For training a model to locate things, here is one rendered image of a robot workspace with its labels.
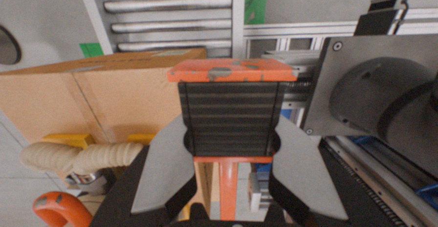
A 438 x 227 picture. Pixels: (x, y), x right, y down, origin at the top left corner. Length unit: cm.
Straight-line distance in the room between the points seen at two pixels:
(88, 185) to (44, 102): 19
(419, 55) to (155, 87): 49
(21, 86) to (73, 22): 140
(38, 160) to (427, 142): 55
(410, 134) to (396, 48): 17
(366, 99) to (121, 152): 42
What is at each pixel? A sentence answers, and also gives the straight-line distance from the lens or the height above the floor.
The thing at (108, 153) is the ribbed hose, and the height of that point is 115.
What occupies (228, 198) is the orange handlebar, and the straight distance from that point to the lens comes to 21.
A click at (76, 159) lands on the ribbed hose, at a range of 34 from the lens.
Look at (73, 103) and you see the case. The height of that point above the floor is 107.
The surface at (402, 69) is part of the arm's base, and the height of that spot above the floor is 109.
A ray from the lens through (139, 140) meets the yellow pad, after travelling 35.
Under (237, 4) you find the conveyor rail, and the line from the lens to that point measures 73.
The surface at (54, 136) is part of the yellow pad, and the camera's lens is 48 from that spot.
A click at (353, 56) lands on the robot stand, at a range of 37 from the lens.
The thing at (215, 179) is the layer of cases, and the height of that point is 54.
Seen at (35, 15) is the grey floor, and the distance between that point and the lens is 205.
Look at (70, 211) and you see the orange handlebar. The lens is 34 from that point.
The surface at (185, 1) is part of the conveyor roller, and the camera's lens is 79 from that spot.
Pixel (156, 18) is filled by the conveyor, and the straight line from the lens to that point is 90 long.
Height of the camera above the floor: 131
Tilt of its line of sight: 63 degrees down
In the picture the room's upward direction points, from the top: 177 degrees counter-clockwise
